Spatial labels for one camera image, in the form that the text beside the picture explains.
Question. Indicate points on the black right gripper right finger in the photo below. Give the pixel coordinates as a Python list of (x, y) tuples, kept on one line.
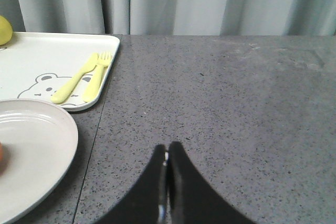
[(192, 199)]

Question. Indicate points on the beige round plate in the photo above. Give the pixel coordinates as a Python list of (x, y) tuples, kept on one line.
[(39, 141)]

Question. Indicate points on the orange fruit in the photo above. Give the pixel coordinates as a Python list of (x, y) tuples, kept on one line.
[(1, 156)]

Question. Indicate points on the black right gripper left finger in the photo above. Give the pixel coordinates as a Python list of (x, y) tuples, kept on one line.
[(146, 201)]

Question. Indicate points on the yellow plastic fork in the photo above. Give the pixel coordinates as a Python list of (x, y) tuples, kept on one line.
[(93, 87)]

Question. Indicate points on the yellow lemon right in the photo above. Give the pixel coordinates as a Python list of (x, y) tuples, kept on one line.
[(6, 31)]

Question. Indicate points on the grey curtain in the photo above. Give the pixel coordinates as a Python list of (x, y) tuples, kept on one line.
[(173, 17)]

